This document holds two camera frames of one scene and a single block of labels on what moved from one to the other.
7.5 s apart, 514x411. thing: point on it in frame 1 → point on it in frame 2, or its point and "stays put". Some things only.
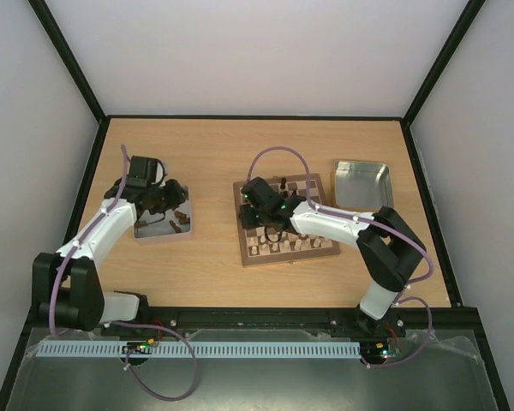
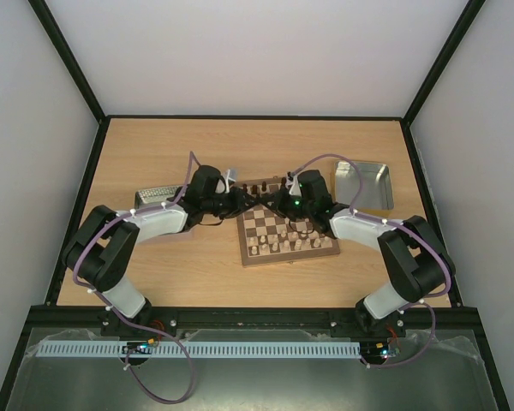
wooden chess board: [257, 249] stays put
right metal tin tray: [361, 187] stays put
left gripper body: [164, 202] → [230, 208]
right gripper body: [248, 214] → [277, 201]
